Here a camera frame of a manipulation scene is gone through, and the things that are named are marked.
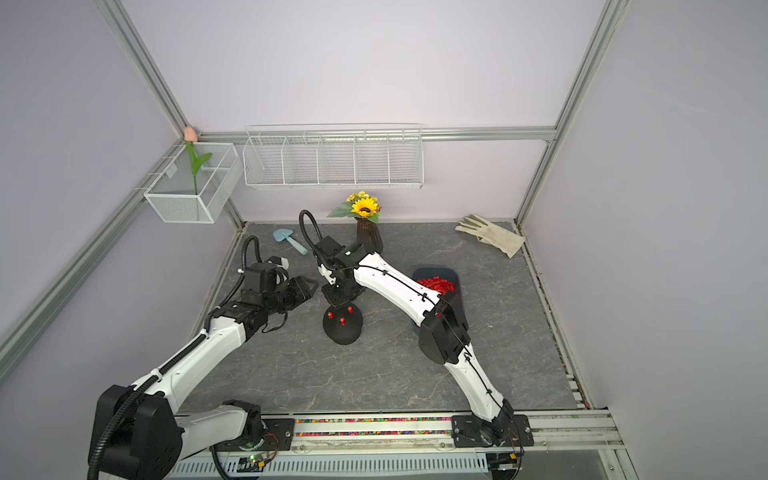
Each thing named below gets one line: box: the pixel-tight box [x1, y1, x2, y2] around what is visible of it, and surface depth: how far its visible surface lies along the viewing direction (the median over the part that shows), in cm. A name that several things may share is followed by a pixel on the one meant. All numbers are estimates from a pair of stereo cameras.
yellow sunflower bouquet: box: [326, 191, 384, 224], surface depth 93 cm
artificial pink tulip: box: [184, 126, 213, 195], surface depth 92 cm
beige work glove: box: [455, 215, 526, 259], surface depth 118 cm
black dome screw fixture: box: [322, 302, 363, 345], surface depth 86 cm
